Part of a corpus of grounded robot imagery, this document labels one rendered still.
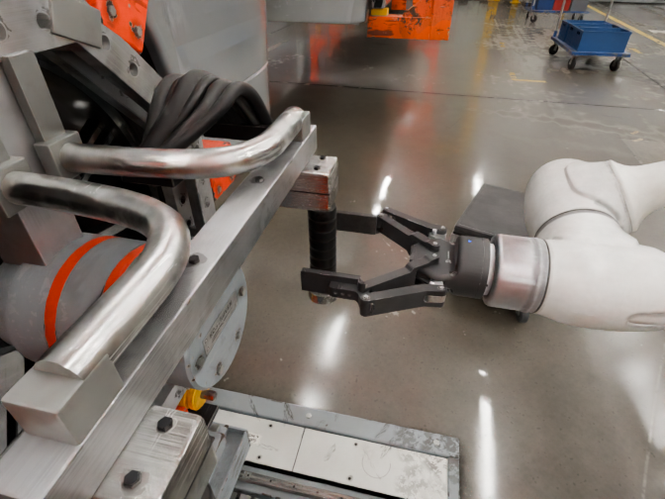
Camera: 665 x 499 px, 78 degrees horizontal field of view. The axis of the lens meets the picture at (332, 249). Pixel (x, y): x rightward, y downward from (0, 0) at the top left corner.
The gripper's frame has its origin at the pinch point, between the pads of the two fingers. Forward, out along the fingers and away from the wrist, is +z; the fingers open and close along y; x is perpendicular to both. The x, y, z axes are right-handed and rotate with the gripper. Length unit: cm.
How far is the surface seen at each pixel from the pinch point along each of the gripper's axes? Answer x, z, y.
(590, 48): -58, -179, 507
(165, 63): 16.5, 31.3, 20.9
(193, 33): 19.5, 31.0, 30.7
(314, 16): -2, 63, 230
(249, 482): -76, 20, 0
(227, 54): 14, 31, 43
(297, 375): -83, 19, 38
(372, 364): -83, -4, 48
